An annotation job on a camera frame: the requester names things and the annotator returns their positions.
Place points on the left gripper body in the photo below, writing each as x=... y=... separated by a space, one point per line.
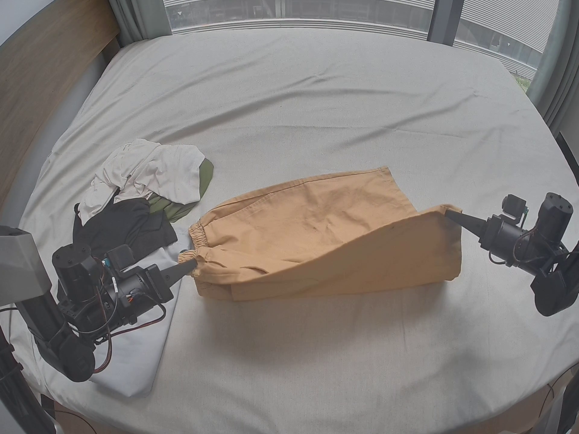
x=144 y=287

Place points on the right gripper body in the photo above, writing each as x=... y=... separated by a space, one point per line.
x=504 y=240

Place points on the tan shorts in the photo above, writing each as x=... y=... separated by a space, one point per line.
x=316 y=233

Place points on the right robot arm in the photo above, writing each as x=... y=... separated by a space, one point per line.
x=554 y=260

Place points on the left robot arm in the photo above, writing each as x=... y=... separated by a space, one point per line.
x=68 y=323

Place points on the bed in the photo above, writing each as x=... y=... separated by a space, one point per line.
x=289 y=106

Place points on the black garment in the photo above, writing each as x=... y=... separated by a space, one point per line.
x=122 y=224

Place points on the pale grey garment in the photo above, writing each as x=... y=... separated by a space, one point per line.
x=140 y=355

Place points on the green garment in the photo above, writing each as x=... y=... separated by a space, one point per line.
x=172 y=208

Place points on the white garment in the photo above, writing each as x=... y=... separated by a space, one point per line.
x=158 y=170

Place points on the grey-green curtain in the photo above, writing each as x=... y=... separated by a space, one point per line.
x=561 y=61
x=131 y=2

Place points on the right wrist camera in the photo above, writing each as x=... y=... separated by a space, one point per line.
x=514 y=208

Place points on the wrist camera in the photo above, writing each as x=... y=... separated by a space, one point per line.
x=120 y=258
x=514 y=208

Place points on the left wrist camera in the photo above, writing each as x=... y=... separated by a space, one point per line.
x=120 y=258

